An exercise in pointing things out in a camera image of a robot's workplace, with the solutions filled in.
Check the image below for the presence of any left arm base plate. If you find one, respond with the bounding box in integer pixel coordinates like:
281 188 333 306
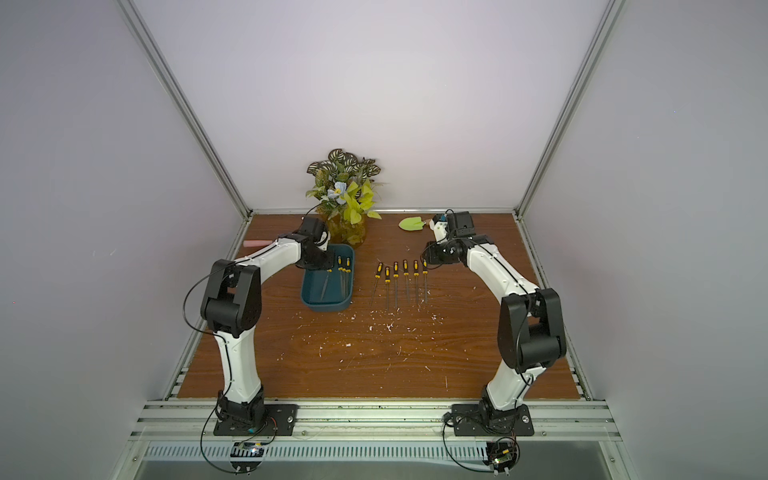
214 403 299 437

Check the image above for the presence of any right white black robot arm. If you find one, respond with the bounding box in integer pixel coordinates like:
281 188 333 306
422 209 567 420

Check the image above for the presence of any right controller board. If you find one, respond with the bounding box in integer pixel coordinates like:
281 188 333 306
486 437 521 475

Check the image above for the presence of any green trowel wooden handle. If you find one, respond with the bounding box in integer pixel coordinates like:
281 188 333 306
398 216 436 232

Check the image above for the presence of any purple trowel pink handle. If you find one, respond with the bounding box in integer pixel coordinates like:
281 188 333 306
242 240 271 249

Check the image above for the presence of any amber vase with plants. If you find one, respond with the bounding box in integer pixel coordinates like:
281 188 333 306
305 148 382 248

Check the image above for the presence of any aluminium front rail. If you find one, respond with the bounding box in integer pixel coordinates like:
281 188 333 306
130 399 621 442

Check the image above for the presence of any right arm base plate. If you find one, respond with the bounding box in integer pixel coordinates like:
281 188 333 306
449 402 535 437

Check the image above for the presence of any controller board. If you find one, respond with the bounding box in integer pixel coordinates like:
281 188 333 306
486 437 521 475
229 441 266 474

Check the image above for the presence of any left controller board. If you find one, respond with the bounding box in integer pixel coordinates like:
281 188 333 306
229 441 266 474

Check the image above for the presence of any teal plastic storage box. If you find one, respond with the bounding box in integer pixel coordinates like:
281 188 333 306
300 244 355 313

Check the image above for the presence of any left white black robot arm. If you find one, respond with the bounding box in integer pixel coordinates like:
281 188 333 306
200 217 334 426

